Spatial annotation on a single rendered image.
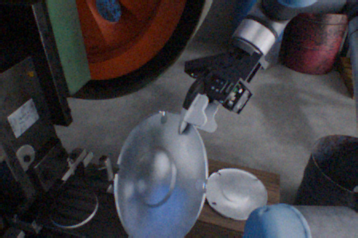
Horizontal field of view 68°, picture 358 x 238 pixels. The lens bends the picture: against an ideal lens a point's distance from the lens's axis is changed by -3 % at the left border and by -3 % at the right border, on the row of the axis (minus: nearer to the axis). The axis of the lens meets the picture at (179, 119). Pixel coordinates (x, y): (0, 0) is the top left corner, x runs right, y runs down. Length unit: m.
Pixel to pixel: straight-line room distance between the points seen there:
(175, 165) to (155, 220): 0.12
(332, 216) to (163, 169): 0.32
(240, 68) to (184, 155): 0.20
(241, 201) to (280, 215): 0.92
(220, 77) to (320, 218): 0.28
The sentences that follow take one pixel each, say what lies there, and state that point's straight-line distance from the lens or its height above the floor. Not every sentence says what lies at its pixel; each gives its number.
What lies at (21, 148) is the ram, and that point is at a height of 1.02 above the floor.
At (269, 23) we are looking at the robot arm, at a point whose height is 1.24.
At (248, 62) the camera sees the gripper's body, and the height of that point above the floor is 1.17.
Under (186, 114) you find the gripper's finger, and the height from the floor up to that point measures 1.08.
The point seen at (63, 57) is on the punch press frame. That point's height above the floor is 1.15.
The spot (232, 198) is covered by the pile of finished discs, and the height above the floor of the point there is 0.37.
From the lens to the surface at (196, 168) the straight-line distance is 0.52.
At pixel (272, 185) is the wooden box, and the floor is 0.35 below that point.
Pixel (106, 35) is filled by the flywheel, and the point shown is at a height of 1.11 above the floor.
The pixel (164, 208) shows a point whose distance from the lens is 0.57.
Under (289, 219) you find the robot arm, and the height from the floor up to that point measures 1.09.
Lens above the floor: 1.39
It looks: 36 degrees down
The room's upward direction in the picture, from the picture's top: straight up
